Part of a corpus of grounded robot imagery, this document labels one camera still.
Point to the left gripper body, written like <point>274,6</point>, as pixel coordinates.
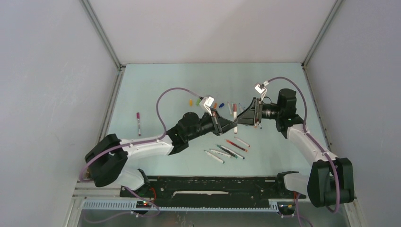
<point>212,123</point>

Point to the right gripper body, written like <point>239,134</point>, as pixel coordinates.
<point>265,111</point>

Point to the maroon pen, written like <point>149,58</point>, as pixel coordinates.
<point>235,117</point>

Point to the orange red gel pen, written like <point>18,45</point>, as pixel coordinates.
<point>237,146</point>

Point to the grey cap marker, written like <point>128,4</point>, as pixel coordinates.
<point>219,152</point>

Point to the navy blue cap pen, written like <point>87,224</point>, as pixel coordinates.
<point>238,156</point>

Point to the green cap marker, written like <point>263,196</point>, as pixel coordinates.
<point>214,157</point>

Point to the purple pen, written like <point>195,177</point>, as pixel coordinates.
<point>138,123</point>

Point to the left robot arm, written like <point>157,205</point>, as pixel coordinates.
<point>112,159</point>

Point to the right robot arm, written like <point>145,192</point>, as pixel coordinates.
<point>331,180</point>

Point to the right controller board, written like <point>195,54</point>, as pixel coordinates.
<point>286,207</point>

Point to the controller board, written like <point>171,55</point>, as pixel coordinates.
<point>143,204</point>
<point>286,207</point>

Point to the left controller board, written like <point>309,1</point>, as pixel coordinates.
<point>143,204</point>

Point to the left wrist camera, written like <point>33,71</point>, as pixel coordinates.
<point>206,102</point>

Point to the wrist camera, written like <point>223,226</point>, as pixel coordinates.
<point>206,102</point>
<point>261,88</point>

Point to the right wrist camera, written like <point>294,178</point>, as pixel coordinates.
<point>261,88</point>

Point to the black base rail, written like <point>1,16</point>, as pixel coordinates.
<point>213,192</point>

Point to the white cable duct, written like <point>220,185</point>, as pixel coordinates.
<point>127,205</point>

